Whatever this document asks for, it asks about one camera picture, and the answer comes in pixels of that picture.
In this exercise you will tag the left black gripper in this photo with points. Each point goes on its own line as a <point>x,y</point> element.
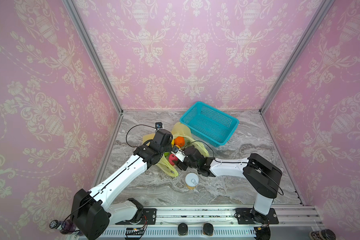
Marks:
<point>169,145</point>

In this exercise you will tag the orange fruit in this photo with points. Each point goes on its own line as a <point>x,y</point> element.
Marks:
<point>179,142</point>

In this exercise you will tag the yellow plastic bag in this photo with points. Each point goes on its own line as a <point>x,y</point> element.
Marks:
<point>182,130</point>

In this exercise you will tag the pink dragon fruit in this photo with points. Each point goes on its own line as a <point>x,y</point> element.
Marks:
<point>172,159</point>

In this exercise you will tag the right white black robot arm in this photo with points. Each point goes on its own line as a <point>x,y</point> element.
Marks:
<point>263,176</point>

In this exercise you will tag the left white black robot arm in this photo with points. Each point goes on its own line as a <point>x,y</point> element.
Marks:
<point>93,210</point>

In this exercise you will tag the white lid yellow can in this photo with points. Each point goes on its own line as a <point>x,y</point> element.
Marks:
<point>192,181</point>

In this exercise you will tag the teal plastic basket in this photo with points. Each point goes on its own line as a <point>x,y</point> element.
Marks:
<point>210,124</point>

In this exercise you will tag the left black round knob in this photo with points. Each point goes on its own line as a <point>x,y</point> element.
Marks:
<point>183,229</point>

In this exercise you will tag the black round knob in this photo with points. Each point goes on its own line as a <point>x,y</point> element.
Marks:
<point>183,229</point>
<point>208,229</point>

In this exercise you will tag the right black round knob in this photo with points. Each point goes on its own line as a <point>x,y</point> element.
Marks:
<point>208,229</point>

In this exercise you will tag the purple drink bottle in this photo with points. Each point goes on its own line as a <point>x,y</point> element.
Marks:
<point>64,227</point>

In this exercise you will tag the dark jar bottom right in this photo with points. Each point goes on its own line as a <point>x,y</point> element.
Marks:
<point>325,234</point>

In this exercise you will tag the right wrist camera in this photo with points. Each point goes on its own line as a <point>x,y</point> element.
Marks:
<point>178,153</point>

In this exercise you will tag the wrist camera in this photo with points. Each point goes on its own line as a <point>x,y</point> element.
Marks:
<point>178,153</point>
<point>158,125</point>

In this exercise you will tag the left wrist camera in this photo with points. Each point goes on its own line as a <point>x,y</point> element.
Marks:
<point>158,125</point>

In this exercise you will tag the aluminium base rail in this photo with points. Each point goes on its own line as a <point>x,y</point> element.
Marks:
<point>231,222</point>

